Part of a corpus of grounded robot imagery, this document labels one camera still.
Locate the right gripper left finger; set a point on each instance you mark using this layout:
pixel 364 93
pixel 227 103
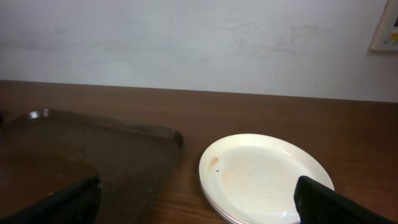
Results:
pixel 62 202

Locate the brown serving tray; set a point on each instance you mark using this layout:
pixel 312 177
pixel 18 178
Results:
pixel 45 151

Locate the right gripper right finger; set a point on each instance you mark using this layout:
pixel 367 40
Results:
pixel 318 204

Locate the white plate top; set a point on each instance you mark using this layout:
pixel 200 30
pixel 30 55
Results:
pixel 251 178

